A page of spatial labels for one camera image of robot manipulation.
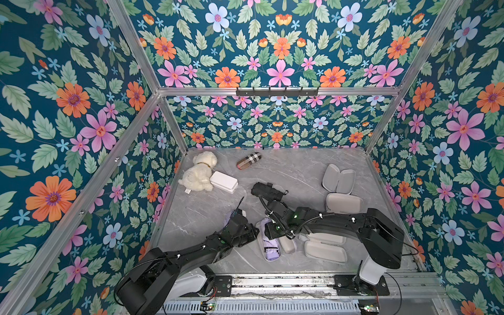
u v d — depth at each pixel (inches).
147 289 16.1
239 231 26.8
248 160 43.6
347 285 29.0
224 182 39.6
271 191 37.7
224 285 29.0
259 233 33.4
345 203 37.2
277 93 36.7
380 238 17.6
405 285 29.5
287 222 25.4
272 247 31.5
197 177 37.7
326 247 33.1
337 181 41.1
